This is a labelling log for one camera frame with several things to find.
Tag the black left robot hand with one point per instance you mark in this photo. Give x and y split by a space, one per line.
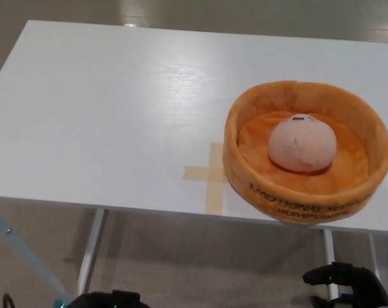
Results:
110 300

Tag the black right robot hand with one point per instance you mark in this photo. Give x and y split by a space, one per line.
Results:
363 288

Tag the pink round plush toy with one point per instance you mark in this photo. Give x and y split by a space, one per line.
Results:
301 144

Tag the orange plush round plate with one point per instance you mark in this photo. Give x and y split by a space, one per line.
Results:
357 179

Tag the white table leg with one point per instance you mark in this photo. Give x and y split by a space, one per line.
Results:
330 260
91 253
376 256

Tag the long beige tape strip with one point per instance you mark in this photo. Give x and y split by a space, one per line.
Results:
214 195

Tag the short beige tape strip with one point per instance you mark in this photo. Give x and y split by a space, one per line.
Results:
195 173

